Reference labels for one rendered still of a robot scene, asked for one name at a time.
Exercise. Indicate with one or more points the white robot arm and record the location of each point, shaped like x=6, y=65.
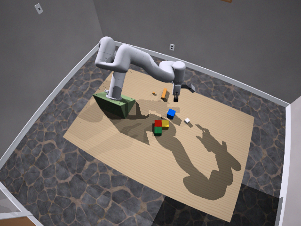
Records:
x=119, y=62

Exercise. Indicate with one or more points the blue cube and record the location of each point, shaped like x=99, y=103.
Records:
x=170, y=113

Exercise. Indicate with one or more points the yellow cube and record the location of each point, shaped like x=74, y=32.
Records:
x=165, y=124

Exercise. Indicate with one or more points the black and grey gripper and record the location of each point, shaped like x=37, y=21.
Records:
x=176, y=91

